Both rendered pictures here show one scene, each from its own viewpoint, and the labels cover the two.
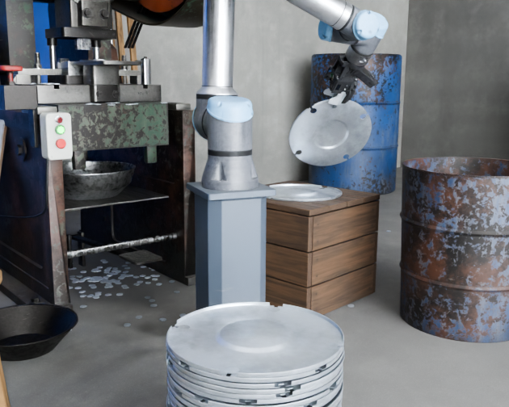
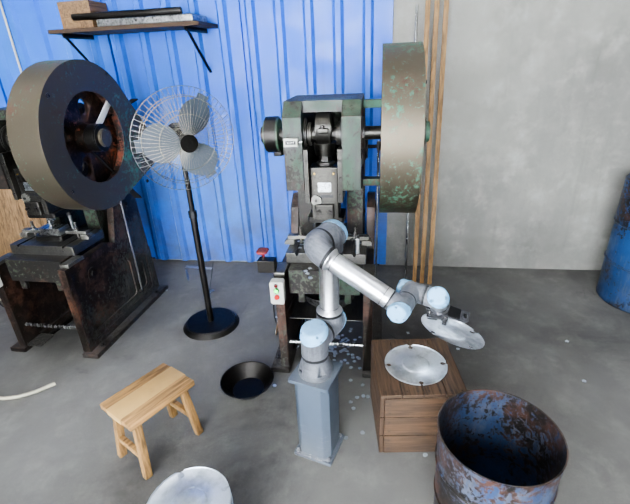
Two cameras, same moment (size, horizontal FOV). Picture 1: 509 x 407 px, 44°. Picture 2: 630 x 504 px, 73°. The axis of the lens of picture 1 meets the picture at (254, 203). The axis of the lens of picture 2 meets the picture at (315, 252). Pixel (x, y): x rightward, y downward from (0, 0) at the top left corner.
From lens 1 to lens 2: 1.58 m
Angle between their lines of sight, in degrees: 48
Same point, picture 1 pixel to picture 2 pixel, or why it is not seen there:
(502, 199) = (471, 484)
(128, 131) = not seen: hidden behind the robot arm
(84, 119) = (303, 278)
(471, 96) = not seen: outside the picture
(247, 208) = (312, 392)
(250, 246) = (314, 411)
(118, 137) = not seen: hidden behind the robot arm
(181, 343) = (164, 488)
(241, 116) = (310, 344)
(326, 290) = (400, 440)
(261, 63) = (577, 172)
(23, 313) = (260, 367)
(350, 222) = (428, 407)
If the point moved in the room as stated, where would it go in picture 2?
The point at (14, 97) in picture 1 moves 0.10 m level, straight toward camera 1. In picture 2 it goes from (262, 266) to (252, 274)
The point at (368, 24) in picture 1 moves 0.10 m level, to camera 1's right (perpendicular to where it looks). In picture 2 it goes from (395, 315) to (419, 326)
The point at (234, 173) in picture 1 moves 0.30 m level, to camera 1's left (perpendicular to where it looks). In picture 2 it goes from (306, 371) to (263, 341)
